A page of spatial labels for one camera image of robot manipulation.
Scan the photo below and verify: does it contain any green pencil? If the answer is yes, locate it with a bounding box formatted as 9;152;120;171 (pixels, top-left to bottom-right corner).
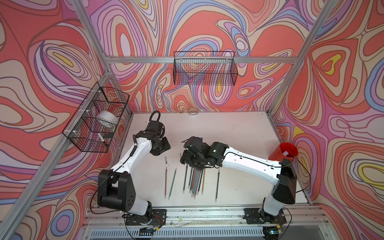
168;168;177;201

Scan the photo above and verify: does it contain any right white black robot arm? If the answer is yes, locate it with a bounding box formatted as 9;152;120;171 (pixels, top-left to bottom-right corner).
180;137;297;217

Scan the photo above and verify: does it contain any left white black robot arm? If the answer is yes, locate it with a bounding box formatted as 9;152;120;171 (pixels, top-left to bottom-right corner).
95;111;171;216

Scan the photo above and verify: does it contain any bundle of coloured pencils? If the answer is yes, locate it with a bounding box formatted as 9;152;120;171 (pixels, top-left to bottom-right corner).
188;166;205;199

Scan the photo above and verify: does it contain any black pencil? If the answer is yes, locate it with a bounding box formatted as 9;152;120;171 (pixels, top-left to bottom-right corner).
215;169;220;203

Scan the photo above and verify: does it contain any white marker in basket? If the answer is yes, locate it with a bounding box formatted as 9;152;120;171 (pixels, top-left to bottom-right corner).
98;133;108;146

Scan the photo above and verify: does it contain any white tape roll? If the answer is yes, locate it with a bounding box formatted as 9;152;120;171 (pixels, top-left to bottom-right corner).
96;110;119;125

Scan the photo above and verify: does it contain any red plastic cup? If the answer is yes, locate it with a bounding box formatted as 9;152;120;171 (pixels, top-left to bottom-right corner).
268;143;299;162

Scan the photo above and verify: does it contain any left wall wire basket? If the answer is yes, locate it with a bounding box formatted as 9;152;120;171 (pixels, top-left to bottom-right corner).
62;83;130;153

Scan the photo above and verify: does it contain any wall wire basket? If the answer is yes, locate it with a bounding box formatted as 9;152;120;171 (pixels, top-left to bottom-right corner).
173;50;239;86
62;83;130;153

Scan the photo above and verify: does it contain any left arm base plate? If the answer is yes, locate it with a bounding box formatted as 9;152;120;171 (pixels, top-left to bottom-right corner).
123;209;167;227

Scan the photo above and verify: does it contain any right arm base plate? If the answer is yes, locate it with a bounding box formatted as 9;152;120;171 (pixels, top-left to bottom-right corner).
243;208;287;226

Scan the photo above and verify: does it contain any back wall wire basket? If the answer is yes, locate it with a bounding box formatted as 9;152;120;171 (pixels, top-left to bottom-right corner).
173;50;239;86

